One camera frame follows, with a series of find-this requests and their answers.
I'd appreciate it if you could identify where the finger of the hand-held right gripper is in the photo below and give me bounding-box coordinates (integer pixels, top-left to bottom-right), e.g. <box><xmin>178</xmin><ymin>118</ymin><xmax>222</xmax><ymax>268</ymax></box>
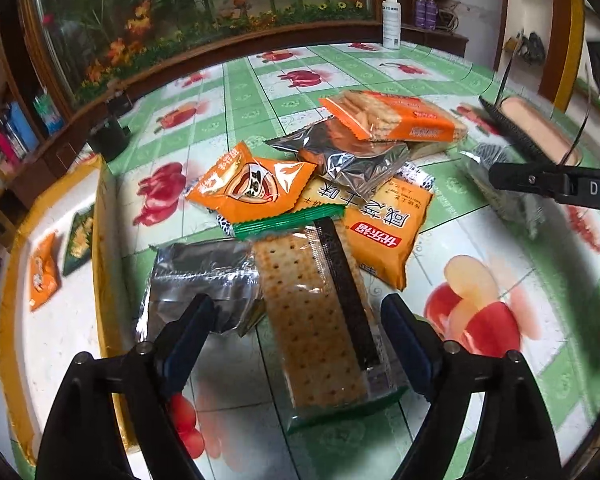
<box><xmin>489</xmin><ymin>162</ymin><xmax>578</xmax><ymax>202</ymax></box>

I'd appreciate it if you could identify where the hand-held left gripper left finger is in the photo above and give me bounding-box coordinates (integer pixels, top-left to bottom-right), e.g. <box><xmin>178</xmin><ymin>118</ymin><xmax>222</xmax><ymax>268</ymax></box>
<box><xmin>32</xmin><ymin>294</ymin><xmax>216</xmax><ymax>480</ymax></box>

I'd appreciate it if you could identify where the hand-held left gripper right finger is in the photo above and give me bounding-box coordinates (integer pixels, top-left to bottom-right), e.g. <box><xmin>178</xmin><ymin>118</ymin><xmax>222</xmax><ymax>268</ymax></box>
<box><xmin>380</xmin><ymin>293</ymin><xmax>576</xmax><ymax>480</ymax></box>

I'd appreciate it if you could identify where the silver foil snack packet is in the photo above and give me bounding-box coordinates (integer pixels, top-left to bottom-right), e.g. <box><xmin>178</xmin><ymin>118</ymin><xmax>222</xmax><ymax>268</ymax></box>
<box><xmin>459</xmin><ymin>144</ymin><xmax>548</xmax><ymax>238</ymax></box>
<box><xmin>136</xmin><ymin>241</ymin><xmax>267</xmax><ymax>346</ymax></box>

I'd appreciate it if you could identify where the green-edged clear cracker packet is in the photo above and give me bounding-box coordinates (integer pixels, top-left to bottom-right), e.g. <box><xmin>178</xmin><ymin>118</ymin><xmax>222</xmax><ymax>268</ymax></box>
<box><xmin>234</xmin><ymin>205</ymin><xmax>412</xmax><ymax>435</ymax></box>

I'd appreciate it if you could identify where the yellow-rimmed white tray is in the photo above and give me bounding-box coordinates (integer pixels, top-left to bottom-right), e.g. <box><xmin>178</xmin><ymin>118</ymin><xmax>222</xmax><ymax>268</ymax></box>
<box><xmin>0</xmin><ymin>157</ymin><xmax>133</xmax><ymax>466</ymax></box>

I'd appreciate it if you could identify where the yellow-orange biscuit packet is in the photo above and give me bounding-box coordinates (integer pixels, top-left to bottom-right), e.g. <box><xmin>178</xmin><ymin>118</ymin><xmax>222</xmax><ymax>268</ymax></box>
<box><xmin>300</xmin><ymin>169</ymin><xmax>435</xmax><ymax>292</ymax></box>

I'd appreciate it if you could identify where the orange label cracker packet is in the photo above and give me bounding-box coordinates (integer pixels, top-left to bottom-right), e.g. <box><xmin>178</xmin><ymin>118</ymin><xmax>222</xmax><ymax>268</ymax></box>
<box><xmin>319</xmin><ymin>90</ymin><xmax>470</xmax><ymax>143</ymax></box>

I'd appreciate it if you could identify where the brown silver foil packet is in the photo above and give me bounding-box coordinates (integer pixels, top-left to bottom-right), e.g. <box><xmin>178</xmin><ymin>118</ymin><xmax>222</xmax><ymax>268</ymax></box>
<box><xmin>266</xmin><ymin>119</ymin><xmax>412</xmax><ymax>196</ymax></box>

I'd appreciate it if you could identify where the orange cartoon snack packet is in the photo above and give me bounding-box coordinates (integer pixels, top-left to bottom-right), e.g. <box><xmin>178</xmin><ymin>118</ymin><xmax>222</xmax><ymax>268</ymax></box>
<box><xmin>29</xmin><ymin>232</ymin><xmax>62</xmax><ymax>312</ymax></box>
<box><xmin>184</xmin><ymin>142</ymin><xmax>317</xmax><ymax>225</ymax></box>

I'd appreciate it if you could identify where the black-framed pink case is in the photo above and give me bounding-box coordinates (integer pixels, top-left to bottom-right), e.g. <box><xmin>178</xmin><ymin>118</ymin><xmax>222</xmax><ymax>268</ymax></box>
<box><xmin>479</xmin><ymin>94</ymin><xmax>583</xmax><ymax>167</ymax></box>

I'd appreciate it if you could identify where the dark green snack packet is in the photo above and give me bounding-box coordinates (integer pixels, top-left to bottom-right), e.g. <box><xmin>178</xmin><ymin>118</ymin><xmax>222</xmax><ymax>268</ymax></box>
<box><xmin>61</xmin><ymin>209</ymin><xmax>97</xmax><ymax>277</ymax></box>

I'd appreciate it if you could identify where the wooden side cabinet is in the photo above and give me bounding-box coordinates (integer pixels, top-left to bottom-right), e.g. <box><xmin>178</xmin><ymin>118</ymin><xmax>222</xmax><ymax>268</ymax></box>
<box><xmin>405</xmin><ymin>0</ymin><xmax>470</xmax><ymax>58</ymax></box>

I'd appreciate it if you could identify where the white spray bottle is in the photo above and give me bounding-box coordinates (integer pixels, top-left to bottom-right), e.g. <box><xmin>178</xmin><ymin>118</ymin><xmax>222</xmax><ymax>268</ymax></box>
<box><xmin>381</xmin><ymin>0</ymin><xmax>404</xmax><ymax>51</ymax></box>

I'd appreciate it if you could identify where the black metal pot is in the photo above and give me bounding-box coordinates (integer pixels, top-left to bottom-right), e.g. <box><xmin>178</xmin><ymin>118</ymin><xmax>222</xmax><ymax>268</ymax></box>
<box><xmin>86</xmin><ymin>115</ymin><xmax>132</xmax><ymax>162</ymax></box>

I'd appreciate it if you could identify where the wooden shelf cabinet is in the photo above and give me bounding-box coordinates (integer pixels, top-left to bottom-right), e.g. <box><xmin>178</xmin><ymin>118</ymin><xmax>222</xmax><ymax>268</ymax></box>
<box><xmin>0</xmin><ymin>10</ymin><xmax>101</xmax><ymax>241</ymax></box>

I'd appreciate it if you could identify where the small black metal stand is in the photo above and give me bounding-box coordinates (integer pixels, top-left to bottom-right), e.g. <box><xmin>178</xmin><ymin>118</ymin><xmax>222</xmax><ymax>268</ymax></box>
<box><xmin>107</xmin><ymin>92</ymin><xmax>133</xmax><ymax>117</ymax></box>

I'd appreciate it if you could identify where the green fruit-print tablecloth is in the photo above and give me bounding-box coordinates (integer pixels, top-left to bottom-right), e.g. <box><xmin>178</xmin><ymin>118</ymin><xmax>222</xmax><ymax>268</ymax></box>
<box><xmin>95</xmin><ymin>42</ymin><xmax>600</xmax><ymax>480</ymax></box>

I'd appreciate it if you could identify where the green-blue bottle pack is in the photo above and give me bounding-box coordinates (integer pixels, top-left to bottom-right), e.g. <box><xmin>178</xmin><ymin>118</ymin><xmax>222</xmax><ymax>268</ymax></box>
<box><xmin>32</xmin><ymin>89</ymin><xmax>65</xmax><ymax>135</ymax></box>

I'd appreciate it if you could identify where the blue container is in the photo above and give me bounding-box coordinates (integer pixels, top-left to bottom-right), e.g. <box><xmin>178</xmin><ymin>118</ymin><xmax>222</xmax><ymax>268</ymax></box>
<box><xmin>7</xmin><ymin>101</ymin><xmax>30</xmax><ymax>153</ymax></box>

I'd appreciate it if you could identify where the glass cabinet with artificial flowers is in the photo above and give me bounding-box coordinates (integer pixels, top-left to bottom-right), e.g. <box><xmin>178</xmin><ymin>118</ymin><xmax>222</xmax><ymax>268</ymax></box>
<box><xmin>19</xmin><ymin>0</ymin><xmax>381</xmax><ymax>107</ymax></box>

